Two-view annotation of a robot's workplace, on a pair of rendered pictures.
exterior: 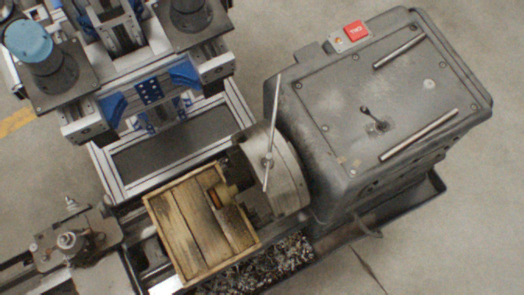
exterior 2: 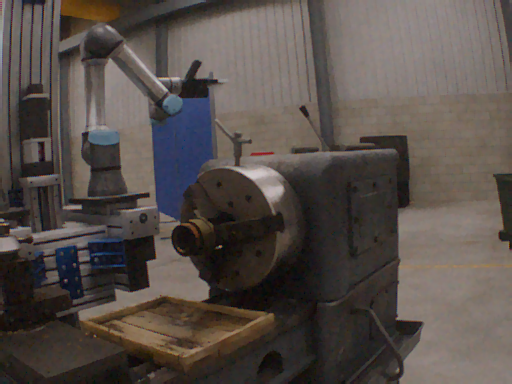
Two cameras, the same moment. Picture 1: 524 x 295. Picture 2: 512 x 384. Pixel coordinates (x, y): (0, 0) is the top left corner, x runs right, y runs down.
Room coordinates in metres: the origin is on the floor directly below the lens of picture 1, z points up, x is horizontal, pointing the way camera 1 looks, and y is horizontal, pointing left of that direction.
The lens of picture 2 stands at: (-0.68, 0.52, 1.26)
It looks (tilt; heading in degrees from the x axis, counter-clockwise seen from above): 4 degrees down; 332
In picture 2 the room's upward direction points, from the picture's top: 4 degrees counter-clockwise
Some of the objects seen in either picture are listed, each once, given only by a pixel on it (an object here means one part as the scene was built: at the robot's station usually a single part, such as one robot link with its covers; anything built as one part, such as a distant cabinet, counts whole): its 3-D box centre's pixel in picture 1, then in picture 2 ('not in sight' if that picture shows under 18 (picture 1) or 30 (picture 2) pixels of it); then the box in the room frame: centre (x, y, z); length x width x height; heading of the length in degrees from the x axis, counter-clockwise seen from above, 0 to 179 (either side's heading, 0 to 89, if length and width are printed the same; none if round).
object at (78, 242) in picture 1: (69, 240); (2, 243); (0.26, 0.59, 1.13); 0.08 x 0.08 x 0.03
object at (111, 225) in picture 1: (93, 243); (25, 310); (0.27, 0.56, 0.99); 0.20 x 0.10 x 0.05; 116
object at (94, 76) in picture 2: not in sight; (94, 96); (1.15, 0.23, 1.54); 0.15 x 0.12 x 0.55; 4
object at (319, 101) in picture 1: (366, 115); (310, 213); (0.65, -0.37, 1.06); 0.59 x 0.48 x 0.39; 116
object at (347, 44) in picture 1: (348, 40); not in sight; (0.85, -0.30, 1.23); 0.13 x 0.08 x 0.05; 116
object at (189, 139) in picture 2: not in sight; (177, 165); (6.99, -2.09, 1.18); 4.12 x 0.80 x 2.35; 175
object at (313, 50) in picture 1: (310, 58); not in sight; (0.78, -0.17, 1.24); 0.09 x 0.08 x 0.03; 116
